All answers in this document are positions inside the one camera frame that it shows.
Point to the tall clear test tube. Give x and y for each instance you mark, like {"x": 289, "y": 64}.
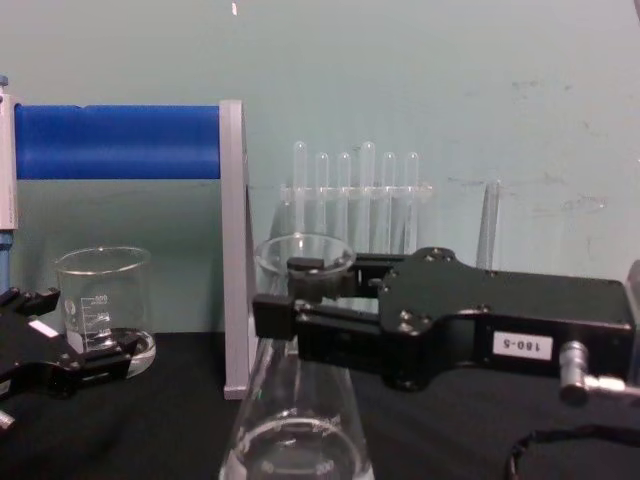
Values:
{"x": 368, "y": 170}
{"x": 299, "y": 175}

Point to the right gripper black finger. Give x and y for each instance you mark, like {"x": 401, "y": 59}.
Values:
{"x": 272, "y": 317}

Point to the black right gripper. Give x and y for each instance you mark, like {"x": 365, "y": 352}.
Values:
{"x": 500, "y": 300}

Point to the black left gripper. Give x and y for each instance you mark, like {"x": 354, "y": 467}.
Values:
{"x": 35, "y": 355}

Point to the white and blue pipette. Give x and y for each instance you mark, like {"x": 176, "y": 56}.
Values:
{"x": 7, "y": 175}

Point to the grey stand post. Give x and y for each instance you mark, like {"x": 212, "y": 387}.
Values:
{"x": 234, "y": 225}

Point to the clear glass conical flask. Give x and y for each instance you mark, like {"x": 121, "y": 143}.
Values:
{"x": 295, "y": 425}

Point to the blue stand bar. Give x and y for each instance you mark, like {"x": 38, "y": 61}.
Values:
{"x": 120, "y": 142}

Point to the clear glass beaker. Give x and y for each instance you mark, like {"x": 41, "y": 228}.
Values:
{"x": 102, "y": 285}

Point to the short clear test tube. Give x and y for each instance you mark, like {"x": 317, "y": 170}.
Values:
{"x": 389, "y": 175}
{"x": 411, "y": 175}
{"x": 321, "y": 180}
{"x": 343, "y": 180}

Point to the thin clear glass tube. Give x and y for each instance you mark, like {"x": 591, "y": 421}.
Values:
{"x": 489, "y": 225}

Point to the clear acrylic tube rack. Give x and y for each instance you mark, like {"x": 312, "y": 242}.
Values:
{"x": 350, "y": 192}

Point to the black table cloth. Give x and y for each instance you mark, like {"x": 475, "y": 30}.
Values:
{"x": 150, "y": 435}

